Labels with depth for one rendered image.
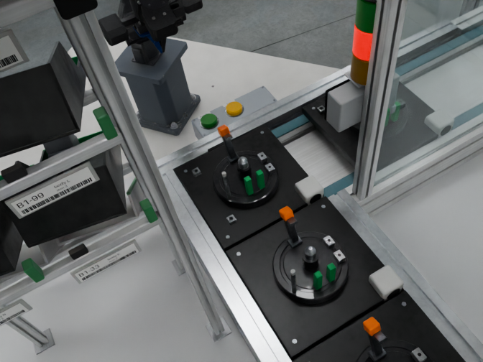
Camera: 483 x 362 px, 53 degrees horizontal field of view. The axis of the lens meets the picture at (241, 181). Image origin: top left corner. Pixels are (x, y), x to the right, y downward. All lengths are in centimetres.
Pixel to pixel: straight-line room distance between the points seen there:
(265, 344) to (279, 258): 16
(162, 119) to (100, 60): 87
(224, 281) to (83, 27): 63
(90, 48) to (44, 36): 304
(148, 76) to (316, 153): 44
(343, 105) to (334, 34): 216
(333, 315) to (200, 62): 90
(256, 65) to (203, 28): 167
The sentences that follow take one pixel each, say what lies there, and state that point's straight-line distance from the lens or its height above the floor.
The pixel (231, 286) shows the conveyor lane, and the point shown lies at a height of 95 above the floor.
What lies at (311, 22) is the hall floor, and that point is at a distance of 306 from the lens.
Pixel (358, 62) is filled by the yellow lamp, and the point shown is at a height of 130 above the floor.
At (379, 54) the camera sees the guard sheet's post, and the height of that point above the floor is 134.
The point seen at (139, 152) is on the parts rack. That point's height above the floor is 144.
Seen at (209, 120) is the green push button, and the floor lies 97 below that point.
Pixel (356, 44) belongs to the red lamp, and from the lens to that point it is 78.
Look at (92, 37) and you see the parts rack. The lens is 44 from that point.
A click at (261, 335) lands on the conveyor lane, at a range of 92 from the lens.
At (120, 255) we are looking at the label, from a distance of 65.
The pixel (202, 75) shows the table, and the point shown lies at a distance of 148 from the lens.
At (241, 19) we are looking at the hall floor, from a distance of 314.
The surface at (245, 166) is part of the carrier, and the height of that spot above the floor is 103.
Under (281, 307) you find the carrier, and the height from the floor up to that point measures 97.
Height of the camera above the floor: 182
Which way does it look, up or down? 54 degrees down
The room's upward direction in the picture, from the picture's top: 11 degrees counter-clockwise
